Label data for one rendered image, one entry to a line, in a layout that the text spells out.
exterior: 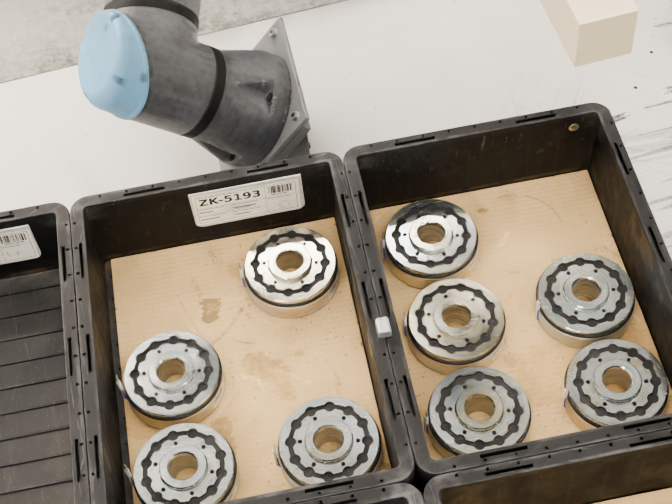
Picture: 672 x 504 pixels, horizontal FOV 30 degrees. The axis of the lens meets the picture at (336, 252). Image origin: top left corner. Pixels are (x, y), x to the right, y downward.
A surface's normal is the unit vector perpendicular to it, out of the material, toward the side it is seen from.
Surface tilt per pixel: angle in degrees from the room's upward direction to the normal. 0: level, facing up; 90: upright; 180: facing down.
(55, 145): 0
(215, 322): 0
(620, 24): 90
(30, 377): 0
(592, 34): 90
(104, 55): 53
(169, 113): 89
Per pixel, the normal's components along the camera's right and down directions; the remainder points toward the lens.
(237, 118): 0.17, 0.41
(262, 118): 0.25, 0.22
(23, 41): -0.07, -0.57
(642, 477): 0.18, 0.80
